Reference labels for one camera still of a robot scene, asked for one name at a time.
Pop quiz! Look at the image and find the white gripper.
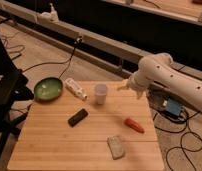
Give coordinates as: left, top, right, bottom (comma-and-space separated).
117, 75, 147, 99

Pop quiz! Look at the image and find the white sponge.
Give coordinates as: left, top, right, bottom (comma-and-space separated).
107, 135, 125, 160

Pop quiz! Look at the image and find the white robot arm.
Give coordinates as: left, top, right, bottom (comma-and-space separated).
119, 53, 202, 113

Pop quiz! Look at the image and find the green ceramic bowl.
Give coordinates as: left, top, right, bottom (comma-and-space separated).
34, 77, 63, 101

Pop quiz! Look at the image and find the white plastic cup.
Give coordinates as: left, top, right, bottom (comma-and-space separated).
94, 84, 108, 105

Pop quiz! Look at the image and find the orange toy carrot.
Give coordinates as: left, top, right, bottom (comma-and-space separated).
124, 118, 145, 133

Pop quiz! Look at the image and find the blue electronic box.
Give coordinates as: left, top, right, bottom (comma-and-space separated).
163, 99, 182, 118

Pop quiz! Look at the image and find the wooden board table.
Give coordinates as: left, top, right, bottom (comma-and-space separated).
8, 81, 164, 171

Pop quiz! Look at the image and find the black rectangular block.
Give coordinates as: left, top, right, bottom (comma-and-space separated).
68, 109, 88, 127

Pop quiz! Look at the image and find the black chair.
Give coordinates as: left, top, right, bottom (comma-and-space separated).
0, 38, 34, 157

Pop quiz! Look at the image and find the black cable to rail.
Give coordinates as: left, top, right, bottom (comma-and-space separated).
21, 36, 84, 80

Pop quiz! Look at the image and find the white object on rail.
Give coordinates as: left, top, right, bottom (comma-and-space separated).
40, 3, 59, 22

